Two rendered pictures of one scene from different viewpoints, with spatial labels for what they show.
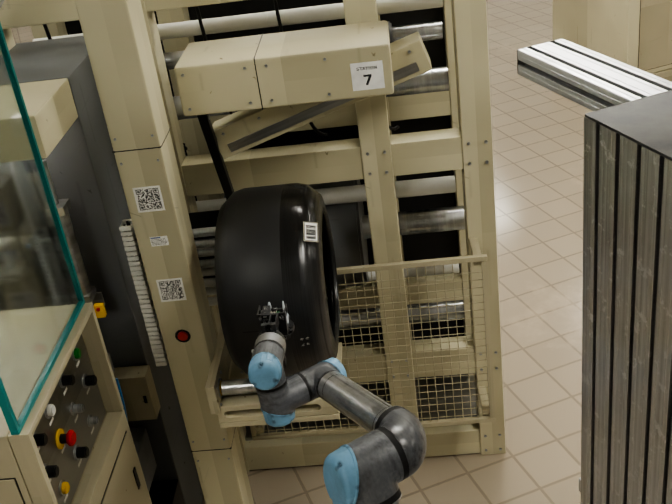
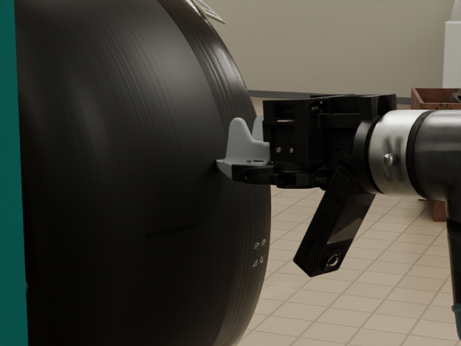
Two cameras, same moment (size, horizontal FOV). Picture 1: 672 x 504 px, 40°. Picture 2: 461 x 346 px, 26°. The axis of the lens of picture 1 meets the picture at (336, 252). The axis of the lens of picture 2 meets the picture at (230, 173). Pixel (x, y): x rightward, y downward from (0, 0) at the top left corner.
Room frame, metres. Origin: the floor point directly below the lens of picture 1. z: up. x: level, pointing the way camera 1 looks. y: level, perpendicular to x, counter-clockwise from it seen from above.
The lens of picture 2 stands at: (1.41, 0.93, 1.42)
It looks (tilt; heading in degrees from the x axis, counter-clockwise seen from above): 11 degrees down; 309
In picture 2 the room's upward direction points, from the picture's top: straight up
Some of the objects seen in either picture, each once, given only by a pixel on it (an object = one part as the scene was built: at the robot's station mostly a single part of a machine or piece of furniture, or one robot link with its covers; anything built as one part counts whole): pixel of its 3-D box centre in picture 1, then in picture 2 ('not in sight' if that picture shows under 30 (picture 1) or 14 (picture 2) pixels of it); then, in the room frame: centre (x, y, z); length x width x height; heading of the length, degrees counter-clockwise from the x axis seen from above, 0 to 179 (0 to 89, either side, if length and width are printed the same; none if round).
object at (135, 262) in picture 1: (147, 294); not in sight; (2.31, 0.56, 1.19); 0.05 x 0.04 x 0.48; 174
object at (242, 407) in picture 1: (278, 401); not in sight; (2.19, 0.23, 0.83); 0.36 x 0.09 x 0.06; 84
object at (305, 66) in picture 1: (287, 67); not in sight; (2.61, 0.07, 1.71); 0.61 x 0.25 x 0.15; 84
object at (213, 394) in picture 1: (222, 360); not in sight; (2.35, 0.40, 0.90); 0.40 x 0.03 x 0.10; 174
